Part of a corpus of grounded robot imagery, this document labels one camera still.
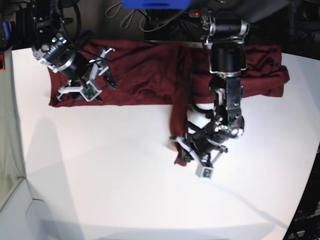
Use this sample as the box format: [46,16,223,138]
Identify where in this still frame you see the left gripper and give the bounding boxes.
[170,136,228,167]

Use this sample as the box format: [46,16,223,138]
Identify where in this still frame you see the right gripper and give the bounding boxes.
[56,47,117,102]

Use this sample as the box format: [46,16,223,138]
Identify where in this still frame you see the blue box at top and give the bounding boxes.
[121,0,191,10]

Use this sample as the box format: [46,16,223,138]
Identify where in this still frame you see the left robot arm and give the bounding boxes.
[171,7,290,173]

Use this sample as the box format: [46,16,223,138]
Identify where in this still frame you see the red box at left edge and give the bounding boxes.
[0,53,5,72]

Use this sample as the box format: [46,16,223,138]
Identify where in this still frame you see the blue handled tool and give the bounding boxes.
[2,21,12,42]

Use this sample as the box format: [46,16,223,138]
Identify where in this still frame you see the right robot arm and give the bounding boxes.
[31,0,117,102]

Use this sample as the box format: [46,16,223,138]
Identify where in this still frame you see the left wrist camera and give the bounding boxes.
[195,164,214,179]

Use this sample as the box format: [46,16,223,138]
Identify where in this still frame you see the dark red t-shirt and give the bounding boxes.
[48,38,291,168]

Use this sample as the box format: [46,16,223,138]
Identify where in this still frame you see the black power strip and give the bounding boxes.
[187,8,208,19]

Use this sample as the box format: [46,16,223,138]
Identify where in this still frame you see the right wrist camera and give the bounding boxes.
[79,84,102,102]

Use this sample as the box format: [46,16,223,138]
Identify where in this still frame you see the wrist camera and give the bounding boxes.
[79,84,102,102]
[195,164,214,179]

